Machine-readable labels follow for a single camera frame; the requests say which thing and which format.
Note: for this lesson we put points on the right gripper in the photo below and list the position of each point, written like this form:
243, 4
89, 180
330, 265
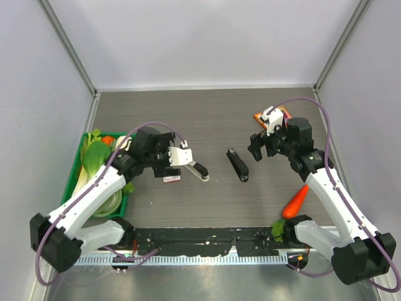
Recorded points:
259, 140

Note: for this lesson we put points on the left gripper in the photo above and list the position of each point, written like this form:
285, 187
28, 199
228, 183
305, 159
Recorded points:
165, 141

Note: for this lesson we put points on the red white staple box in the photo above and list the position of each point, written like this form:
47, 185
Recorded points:
171, 179

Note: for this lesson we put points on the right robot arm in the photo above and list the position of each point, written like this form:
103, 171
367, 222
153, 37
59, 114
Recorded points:
358, 251

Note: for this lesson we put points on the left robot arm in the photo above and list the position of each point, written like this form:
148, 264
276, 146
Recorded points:
60, 237

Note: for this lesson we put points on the orange candy bag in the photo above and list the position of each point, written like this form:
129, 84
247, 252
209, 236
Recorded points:
258, 117

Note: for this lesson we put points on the small orange toy vegetable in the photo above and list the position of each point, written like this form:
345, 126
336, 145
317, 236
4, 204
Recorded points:
108, 140

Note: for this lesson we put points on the orange toy carrot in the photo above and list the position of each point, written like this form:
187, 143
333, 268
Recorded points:
293, 207

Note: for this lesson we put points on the green plastic tray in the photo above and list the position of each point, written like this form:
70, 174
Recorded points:
116, 205

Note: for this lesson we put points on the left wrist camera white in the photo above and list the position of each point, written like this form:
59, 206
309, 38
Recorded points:
181, 155

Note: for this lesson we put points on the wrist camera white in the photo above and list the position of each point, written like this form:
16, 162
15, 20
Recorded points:
181, 155
273, 117

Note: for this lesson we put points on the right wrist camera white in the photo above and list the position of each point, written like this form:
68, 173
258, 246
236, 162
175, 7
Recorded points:
273, 117

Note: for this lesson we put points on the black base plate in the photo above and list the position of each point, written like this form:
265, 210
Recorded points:
212, 242

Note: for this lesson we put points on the white slotted cable duct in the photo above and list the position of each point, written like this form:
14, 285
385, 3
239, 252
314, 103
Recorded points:
104, 259

